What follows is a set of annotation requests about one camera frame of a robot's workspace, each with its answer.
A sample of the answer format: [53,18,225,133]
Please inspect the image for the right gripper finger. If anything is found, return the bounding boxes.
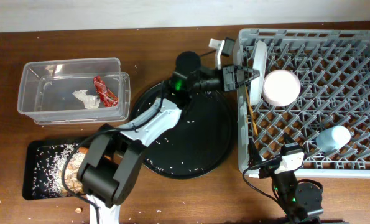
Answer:
[248,138,262,165]
[284,133,305,153]

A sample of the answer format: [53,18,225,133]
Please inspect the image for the grey plate with food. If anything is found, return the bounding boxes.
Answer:
[249,41,267,106]

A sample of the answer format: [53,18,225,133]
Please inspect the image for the light blue cup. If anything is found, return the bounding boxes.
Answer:
[315,126,351,152]

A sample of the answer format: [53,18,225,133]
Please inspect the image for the white pink bowl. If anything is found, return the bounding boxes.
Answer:
[262,70,301,106]

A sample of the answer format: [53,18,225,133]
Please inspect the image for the wooden chopstick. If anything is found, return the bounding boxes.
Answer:
[244,86,258,137]

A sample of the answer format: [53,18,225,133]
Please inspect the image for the red snack wrapper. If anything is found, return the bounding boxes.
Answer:
[93,75,118,107]

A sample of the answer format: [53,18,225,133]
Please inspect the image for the white tissue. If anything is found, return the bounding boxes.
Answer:
[72,90,101,109]

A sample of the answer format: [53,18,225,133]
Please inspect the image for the orange carrot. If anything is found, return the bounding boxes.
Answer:
[78,147,88,154]

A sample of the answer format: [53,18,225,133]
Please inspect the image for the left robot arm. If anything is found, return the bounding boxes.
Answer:
[77,51,262,223]

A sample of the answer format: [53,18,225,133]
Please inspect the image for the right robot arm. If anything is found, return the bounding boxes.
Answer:
[243,133,323,223]

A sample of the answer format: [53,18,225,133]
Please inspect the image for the grey dishwasher rack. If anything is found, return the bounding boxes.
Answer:
[233,29,370,179]

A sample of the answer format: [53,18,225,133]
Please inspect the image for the round black tray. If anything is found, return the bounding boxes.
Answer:
[144,91,236,179]

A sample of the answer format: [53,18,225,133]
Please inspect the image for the clear plastic bin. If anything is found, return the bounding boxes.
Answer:
[17,57,131,125]

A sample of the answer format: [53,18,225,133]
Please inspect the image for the spilled rice and peanuts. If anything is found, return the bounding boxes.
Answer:
[30,143,85,199]

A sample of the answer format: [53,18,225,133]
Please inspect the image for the black rectangular tray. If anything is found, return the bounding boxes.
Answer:
[22,137,84,200]

